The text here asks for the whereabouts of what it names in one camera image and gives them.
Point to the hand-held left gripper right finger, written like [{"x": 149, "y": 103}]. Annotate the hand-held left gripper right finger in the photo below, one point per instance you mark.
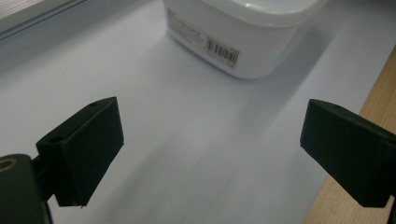
[{"x": 348, "y": 149}]

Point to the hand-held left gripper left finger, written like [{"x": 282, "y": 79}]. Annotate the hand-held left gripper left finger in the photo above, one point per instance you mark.
[{"x": 90, "y": 155}]

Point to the white plastic food container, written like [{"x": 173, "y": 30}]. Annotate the white plastic food container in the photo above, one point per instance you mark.
[{"x": 249, "y": 40}]

